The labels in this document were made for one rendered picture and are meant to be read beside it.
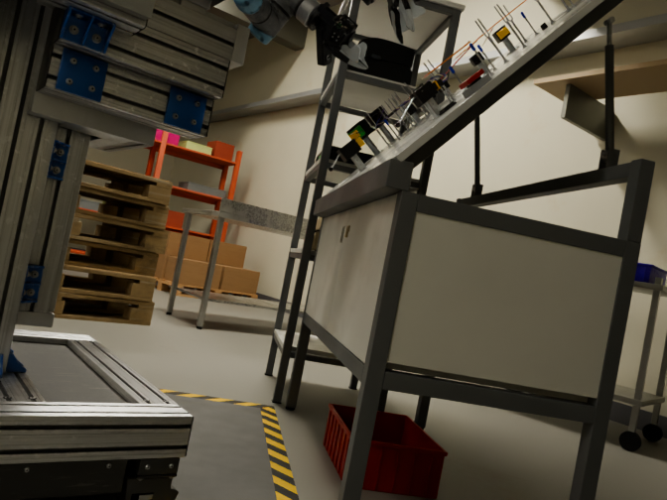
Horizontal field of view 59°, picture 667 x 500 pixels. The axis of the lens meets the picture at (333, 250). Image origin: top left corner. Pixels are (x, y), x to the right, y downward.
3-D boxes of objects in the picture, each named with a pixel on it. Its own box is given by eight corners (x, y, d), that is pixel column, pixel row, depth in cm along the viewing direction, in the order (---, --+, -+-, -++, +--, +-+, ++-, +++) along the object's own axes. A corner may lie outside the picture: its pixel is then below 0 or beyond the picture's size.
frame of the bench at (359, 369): (333, 550, 129) (402, 189, 131) (284, 407, 245) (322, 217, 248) (581, 578, 139) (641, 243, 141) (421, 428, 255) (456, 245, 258)
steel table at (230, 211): (380, 347, 517) (400, 242, 520) (196, 329, 412) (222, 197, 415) (334, 332, 570) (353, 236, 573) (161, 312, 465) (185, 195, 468)
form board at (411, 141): (321, 202, 248) (318, 199, 247) (500, 61, 261) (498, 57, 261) (400, 163, 131) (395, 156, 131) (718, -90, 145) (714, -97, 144)
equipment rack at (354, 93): (270, 402, 248) (355, -26, 254) (262, 372, 308) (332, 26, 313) (385, 420, 256) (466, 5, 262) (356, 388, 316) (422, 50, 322)
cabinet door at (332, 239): (326, 330, 188) (349, 208, 190) (305, 312, 242) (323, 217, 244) (332, 331, 189) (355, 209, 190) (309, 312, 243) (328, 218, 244)
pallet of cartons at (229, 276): (259, 307, 686) (271, 251, 688) (167, 294, 618) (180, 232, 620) (228, 296, 749) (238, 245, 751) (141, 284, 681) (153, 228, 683)
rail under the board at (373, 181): (385, 186, 131) (390, 157, 131) (313, 215, 247) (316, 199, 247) (409, 191, 132) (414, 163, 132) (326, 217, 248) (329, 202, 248)
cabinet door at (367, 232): (360, 363, 134) (394, 192, 135) (324, 329, 188) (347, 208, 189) (371, 364, 135) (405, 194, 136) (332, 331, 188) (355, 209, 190)
